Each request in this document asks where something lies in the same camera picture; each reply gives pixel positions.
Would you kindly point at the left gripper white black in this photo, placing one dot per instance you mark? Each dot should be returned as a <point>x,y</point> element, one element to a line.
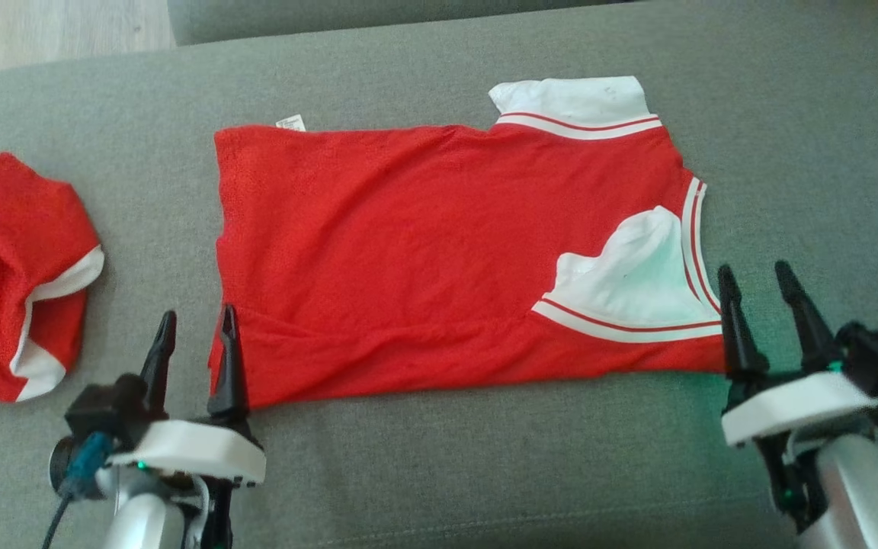
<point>195,454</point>

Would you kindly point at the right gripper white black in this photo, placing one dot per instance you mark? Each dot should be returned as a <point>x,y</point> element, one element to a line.
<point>789,404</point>

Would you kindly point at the red white shorts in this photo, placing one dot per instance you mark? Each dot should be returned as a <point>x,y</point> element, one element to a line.
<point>12,252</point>

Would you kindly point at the red white striped jersey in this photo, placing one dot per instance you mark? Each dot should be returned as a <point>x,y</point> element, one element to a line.
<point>408,244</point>

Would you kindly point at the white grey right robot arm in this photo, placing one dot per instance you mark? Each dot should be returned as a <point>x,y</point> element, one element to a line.
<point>858,488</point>

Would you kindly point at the large grey sofa ottoman cushion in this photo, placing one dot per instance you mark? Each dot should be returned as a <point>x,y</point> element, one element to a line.
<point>485,473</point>

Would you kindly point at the grey sofa seat cushion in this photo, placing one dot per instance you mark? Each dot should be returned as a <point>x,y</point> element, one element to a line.
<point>370,15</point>

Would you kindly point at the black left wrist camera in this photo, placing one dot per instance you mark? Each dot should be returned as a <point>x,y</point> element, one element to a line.
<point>104,408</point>

